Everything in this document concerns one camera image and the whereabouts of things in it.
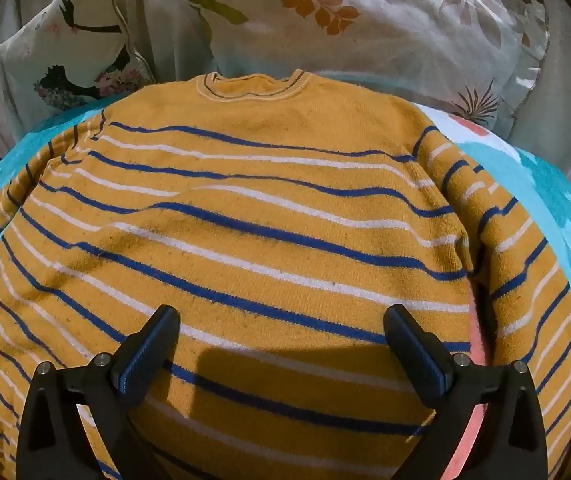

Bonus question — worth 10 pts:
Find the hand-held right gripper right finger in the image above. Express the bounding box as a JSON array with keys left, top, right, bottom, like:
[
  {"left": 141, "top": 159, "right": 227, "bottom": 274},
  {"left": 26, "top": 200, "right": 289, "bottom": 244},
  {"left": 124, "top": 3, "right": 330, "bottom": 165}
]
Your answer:
[{"left": 382, "top": 303, "right": 549, "bottom": 480}]

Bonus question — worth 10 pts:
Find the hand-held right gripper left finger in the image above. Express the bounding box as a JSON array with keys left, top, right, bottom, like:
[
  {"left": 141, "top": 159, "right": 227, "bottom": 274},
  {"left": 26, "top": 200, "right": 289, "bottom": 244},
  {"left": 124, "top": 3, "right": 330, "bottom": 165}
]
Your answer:
[{"left": 16, "top": 304, "right": 182, "bottom": 480}]

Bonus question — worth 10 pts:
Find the yellow striped sweater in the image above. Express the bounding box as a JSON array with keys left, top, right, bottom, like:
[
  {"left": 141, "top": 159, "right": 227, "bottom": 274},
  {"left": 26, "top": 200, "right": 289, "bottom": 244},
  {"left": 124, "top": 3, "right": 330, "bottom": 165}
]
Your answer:
[{"left": 0, "top": 70, "right": 571, "bottom": 480}]

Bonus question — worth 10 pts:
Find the turquoise printed blanket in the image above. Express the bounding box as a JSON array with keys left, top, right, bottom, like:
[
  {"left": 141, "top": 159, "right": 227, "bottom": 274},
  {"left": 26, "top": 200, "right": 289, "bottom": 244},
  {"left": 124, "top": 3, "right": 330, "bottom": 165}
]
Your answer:
[{"left": 0, "top": 96, "right": 571, "bottom": 416}]

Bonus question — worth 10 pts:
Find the cream figure print cushion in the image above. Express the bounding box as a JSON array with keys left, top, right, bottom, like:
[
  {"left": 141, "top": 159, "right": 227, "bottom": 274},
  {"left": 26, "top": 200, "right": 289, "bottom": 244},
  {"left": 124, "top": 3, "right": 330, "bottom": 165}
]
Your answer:
[{"left": 0, "top": 0, "right": 157, "bottom": 137}]

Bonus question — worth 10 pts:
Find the white leaf print pillow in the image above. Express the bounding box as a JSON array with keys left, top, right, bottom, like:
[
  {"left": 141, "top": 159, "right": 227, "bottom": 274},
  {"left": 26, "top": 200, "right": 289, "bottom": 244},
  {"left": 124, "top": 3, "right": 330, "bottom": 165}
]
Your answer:
[{"left": 178, "top": 0, "right": 551, "bottom": 137}]

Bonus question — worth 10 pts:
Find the beige curtain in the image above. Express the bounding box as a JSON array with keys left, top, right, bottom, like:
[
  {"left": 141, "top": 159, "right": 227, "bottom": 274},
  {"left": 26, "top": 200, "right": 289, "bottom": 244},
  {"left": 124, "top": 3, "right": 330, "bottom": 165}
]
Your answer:
[{"left": 0, "top": 0, "right": 571, "bottom": 181}]

